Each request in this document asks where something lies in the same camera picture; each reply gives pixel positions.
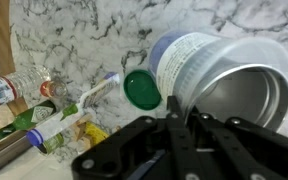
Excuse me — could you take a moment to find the green plastic lid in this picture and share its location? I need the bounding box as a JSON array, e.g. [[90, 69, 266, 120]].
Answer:
[[123, 69, 161, 110]]

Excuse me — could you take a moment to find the white bottle blue cap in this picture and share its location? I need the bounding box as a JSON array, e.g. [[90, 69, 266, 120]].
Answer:
[[26, 72, 120, 146]]

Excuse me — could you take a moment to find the yellow packet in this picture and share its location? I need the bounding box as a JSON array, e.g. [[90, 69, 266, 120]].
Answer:
[[73, 122, 108, 151]]

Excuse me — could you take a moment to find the clear plastic cup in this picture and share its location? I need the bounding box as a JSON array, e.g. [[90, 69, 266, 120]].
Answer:
[[148, 30, 288, 133]]

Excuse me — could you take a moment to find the green hot sauce bottle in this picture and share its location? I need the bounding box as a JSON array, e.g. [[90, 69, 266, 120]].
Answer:
[[0, 100, 56, 140]]

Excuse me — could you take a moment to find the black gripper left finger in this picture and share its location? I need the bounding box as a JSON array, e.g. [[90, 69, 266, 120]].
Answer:
[[167, 96, 201, 180]]

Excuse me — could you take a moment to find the clear water bottle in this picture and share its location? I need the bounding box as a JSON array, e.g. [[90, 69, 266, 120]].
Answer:
[[0, 66, 55, 106]]

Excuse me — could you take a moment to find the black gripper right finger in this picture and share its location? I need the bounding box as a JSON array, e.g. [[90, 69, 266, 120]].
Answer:
[[196, 113, 288, 180]]

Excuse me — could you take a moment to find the green open tin can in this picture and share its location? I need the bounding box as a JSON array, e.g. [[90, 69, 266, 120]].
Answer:
[[38, 133, 64, 155]]

